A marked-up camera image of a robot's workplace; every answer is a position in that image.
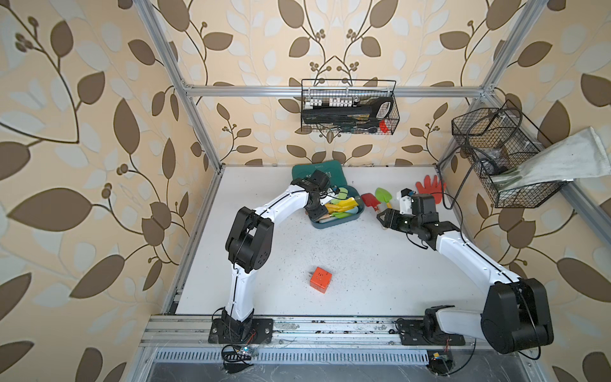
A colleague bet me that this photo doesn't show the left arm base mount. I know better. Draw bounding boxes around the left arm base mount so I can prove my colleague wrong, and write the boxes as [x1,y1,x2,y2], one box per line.
[208,317,274,345]

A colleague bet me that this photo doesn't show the green storage box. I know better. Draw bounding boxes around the green storage box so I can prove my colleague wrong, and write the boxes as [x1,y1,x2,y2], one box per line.
[292,160,365,229]

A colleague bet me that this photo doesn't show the right wire basket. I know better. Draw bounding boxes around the right wire basket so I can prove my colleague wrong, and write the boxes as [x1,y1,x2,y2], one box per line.
[451,100,568,209]

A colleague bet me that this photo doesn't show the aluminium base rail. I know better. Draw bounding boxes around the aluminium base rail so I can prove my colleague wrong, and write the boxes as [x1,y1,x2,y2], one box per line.
[140,315,490,350]

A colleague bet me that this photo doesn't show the yellow toy spatula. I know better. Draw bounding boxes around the yellow toy spatula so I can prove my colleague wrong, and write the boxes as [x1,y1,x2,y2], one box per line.
[325,197,359,213]

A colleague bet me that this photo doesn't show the white cloth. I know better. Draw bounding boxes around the white cloth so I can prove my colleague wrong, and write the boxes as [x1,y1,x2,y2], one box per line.
[491,127,610,191]

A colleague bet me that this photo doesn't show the green toy shovel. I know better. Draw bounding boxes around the green toy shovel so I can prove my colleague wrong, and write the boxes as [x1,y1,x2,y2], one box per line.
[375,187,393,209]

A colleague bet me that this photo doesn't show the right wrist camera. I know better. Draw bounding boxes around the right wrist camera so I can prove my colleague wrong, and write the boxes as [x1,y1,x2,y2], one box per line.
[396,188,415,214]

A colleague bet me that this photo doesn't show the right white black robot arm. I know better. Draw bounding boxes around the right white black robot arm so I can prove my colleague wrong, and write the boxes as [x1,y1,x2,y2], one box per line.
[376,189,554,354]

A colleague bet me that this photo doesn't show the black tool in basket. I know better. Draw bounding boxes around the black tool in basket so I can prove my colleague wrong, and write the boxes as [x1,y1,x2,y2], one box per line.
[302,97,395,124]

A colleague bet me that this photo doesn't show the orange cube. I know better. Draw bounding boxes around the orange cube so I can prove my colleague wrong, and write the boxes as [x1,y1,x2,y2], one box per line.
[310,267,333,294]

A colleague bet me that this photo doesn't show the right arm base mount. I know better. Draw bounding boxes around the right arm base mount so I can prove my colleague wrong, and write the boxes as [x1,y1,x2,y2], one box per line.
[396,318,466,346]

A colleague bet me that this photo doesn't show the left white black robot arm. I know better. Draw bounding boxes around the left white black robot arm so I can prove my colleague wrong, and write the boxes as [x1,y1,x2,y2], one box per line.
[221,170,337,338]

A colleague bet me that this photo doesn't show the wire basket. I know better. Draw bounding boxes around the wire basket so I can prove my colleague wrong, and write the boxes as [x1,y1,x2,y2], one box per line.
[451,100,568,209]
[297,78,400,137]

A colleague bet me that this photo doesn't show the back wire basket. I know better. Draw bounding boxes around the back wire basket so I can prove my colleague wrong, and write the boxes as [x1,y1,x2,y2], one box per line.
[297,78,400,137]

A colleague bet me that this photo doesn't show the red rubber glove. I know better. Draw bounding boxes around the red rubber glove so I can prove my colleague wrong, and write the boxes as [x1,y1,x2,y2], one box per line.
[416,175,446,205]

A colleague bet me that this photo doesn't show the red toy shovel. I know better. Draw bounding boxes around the red toy shovel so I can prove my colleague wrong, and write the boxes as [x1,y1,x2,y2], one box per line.
[361,193,380,213]

